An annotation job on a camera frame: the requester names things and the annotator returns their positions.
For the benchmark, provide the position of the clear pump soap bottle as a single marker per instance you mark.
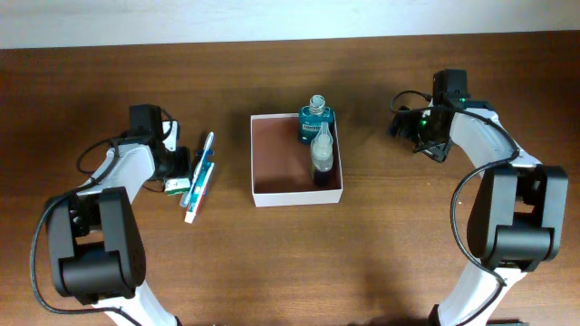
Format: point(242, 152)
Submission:
point(322, 156)

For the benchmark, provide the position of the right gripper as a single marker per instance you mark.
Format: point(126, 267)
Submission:
point(438, 150)

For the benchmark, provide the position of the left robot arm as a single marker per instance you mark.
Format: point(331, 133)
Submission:
point(95, 249)

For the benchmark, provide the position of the green toothpaste box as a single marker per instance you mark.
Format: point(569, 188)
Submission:
point(193, 198)

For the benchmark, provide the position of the blue white toothbrush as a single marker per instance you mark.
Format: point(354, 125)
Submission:
point(207, 146)

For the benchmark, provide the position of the green white soap packet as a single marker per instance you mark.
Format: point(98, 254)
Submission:
point(176, 186)

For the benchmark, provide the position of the blue mouthwash bottle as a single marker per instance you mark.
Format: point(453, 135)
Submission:
point(311, 117)

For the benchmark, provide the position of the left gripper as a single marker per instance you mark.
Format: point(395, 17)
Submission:
point(183, 165)

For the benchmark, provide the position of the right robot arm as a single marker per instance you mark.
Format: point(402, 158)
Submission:
point(506, 215)

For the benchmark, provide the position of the white cardboard box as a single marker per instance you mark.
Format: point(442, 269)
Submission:
point(281, 165)

